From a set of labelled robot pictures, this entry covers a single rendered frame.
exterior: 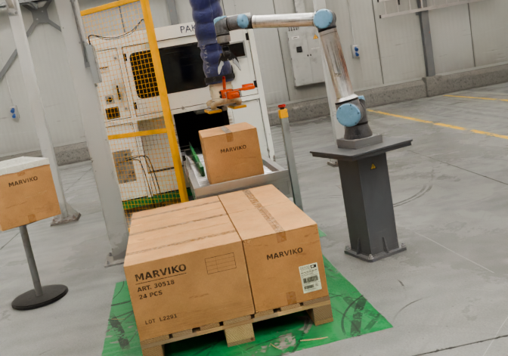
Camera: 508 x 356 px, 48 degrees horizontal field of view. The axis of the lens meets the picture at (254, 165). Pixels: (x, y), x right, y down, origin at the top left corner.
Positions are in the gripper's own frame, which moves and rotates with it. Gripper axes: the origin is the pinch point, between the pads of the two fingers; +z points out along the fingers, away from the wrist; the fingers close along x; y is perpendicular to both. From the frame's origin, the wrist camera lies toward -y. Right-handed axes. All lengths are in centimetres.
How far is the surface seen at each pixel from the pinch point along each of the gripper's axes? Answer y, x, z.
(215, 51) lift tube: 49, 1, -18
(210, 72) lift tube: 50, 8, -3
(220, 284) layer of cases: -105, 38, 103
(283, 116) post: 76, -47, 42
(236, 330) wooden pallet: -106, 34, 129
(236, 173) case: 28, 5, 72
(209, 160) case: 28, 23, 59
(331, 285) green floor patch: -59, -31, 137
